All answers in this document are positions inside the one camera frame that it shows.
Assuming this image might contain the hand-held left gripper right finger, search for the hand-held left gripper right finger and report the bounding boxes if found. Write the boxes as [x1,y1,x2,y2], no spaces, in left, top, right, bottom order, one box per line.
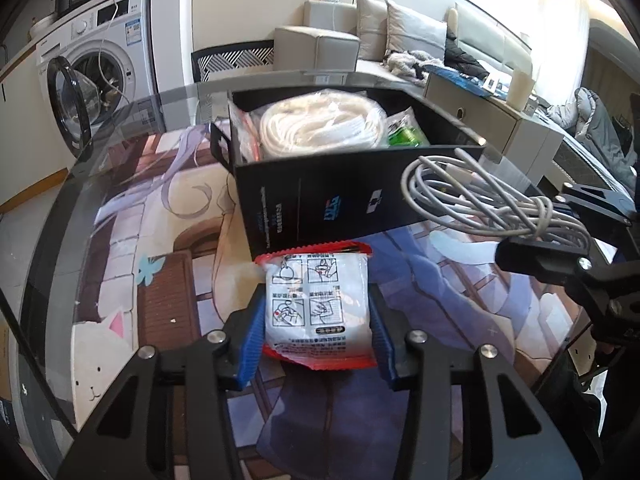
[367,284,583,480]

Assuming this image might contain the grey fur blanket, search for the grey fur blanket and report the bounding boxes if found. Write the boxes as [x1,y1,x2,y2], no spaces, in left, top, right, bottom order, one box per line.
[382,50,443,78]

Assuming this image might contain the beige cushion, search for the beige cushion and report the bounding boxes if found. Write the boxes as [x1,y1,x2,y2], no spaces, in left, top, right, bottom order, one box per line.
[354,0,391,61]

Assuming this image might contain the grey cushion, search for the grey cushion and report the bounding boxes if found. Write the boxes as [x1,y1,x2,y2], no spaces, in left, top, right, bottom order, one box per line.
[384,0,447,61]

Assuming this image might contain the pale green cushion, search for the pale green cushion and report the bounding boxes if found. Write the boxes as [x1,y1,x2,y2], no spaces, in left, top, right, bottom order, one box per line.
[446,2,533,68]

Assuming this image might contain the black jacket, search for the black jacket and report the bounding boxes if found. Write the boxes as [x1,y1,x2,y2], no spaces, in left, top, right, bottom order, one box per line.
[442,27,493,78]

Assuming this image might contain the white bandage roll bag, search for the white bandage roll bag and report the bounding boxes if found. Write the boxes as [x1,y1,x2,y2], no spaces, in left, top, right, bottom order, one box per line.
[250,89,388,157]

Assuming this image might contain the kitchen counter cabinets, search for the kitchen counter cabinets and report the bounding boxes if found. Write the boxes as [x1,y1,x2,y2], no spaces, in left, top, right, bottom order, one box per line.
[0,35,71,211]

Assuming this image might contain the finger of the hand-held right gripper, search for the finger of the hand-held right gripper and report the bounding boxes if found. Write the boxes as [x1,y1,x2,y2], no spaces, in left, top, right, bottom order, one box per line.
[539,182,640,251]
[494,235,640,346]

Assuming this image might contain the cream cylinder container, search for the cream cylinder container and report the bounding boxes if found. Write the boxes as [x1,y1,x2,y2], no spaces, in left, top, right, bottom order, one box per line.
[507,70,536,108]

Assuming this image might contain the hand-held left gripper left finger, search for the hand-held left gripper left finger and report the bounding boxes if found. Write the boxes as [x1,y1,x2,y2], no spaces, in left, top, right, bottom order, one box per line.
[55,285,266,480]

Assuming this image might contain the beige sideboard cabinet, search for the beige sideboard cabinet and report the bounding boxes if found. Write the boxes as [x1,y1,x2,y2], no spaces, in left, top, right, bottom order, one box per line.
[424,70,566,186]

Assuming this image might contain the beige sofa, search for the beige sofa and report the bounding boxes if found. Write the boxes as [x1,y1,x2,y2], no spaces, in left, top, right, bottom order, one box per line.
[274,0,533,78]

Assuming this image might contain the blue tray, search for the blue tray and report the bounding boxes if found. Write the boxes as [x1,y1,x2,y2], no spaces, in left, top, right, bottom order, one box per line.
[430,67,506,98]

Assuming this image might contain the white washing machine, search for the white washing machine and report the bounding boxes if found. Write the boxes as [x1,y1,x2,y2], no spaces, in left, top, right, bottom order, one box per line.
[35,0,158,153]

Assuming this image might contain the white bowl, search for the white bowl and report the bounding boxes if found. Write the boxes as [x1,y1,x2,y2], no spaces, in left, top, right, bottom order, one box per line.
[27,12,58,41]

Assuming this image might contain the grey puffer jacket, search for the grey puffer jacket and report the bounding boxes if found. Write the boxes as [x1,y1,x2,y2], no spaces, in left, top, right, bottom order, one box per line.
[547,87,636,191]

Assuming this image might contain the white hanging cable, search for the white hanging cable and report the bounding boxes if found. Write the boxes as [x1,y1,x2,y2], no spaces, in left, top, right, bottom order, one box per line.
[97,0,126,106]

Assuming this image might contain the white cable bundle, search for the white cable bundle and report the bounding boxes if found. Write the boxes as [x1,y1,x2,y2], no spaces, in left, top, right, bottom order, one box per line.
[401,149,592,250]

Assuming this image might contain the printed table mat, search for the printed table mat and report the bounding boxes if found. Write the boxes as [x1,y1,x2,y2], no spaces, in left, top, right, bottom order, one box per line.
[70,125,616,480]

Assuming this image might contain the red white packet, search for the red white packet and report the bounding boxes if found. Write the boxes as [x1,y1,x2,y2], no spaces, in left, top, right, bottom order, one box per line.
[229,100,263,163]
[253,241,379,371]

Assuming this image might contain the black cardboard box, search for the black cardboard box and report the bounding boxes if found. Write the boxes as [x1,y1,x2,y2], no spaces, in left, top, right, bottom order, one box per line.
[210,87,488,263]

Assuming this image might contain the green medicine packet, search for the green medicine packet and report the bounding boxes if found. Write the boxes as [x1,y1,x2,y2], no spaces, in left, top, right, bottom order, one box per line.
[386,106,431,148]

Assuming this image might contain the patterned black chair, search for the patterned black chair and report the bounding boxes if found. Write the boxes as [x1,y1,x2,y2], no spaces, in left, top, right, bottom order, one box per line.
[191,40,276,83]

